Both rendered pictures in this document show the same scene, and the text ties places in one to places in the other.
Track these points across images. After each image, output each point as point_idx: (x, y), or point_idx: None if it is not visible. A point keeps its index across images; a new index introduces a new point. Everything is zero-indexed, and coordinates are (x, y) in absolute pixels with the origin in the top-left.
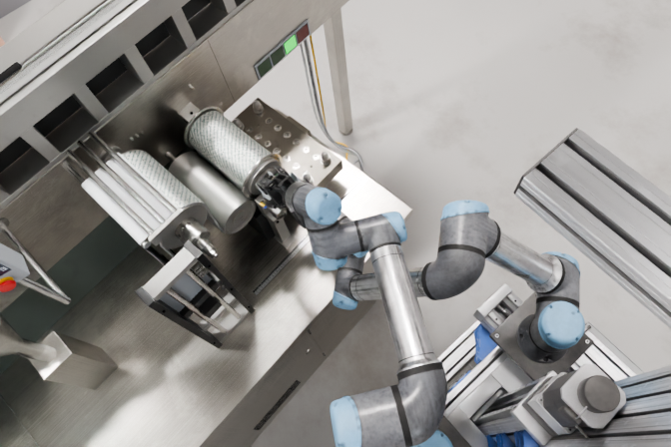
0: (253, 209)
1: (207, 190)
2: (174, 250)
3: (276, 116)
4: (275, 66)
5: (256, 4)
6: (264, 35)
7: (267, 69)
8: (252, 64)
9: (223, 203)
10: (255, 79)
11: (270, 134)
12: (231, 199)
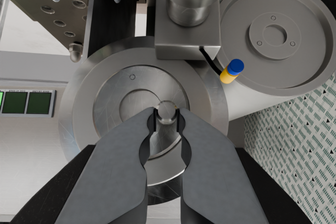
0: (224, 14)
1: (247, 113)
2: None
3: (55, 32)
4: (25, 90)
5: (7, 206)
6: (18, 149)
7: (37, 97)
8: (53, 122)
9: (269, 105)
10: (59, 95)
11: (76, 24)
12: (250, 102)
